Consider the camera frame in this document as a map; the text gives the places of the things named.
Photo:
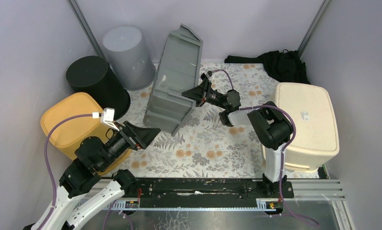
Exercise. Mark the black cloth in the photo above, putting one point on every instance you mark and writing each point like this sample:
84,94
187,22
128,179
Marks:
285,66

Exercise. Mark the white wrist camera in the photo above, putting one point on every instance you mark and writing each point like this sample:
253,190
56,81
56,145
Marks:
207,75
106,117

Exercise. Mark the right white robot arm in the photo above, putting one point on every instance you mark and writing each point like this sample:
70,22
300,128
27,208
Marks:
272,126

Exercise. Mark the cream perforated plastic basket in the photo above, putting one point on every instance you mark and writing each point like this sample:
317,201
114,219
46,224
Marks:
316,140

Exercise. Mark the grey plastic tray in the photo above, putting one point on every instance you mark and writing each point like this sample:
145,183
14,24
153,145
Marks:
178,70

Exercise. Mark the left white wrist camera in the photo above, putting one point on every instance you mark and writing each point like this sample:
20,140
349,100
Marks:
106,117

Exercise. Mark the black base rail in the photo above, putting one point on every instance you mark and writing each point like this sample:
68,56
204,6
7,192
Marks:
202,193

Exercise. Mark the black ribbed plastic bin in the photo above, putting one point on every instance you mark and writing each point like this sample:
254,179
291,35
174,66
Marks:
94,76

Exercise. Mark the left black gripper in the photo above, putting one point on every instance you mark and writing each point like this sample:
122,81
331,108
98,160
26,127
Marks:
129,136

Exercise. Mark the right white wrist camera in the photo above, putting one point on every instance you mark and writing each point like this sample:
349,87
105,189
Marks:
207,75

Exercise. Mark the large grey plastic bin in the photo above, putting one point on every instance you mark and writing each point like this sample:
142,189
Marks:
129,57

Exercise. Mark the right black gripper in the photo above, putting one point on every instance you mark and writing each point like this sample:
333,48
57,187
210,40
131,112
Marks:
200,94

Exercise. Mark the floral patterned table mat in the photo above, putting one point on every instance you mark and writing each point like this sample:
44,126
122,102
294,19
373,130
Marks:
203,146

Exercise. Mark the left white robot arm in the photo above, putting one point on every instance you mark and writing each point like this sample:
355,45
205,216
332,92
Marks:
93,158

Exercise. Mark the yellow perforated plastic basket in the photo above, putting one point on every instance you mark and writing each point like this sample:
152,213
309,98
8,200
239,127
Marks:
68,137

